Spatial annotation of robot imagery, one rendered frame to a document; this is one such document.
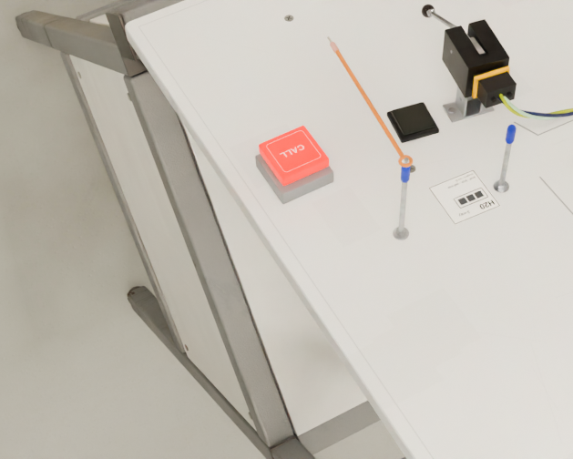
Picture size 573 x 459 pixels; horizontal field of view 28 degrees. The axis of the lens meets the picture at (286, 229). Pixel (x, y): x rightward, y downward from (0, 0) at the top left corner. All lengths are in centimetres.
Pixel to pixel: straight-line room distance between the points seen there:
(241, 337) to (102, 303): 82
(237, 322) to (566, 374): 57
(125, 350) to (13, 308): 24
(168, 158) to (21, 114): 80
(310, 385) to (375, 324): 52
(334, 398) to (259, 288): 19
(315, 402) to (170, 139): 41
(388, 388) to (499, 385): 9
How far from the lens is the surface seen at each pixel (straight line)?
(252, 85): 119
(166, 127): 137
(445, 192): 109
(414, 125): 113
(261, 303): 145
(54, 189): 217
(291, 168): 106
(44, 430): 230
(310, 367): 151
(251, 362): 147
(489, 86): 108
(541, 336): 101
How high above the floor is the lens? 210
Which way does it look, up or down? 65 degrees down
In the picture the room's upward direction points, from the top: 120 degrees clockwise
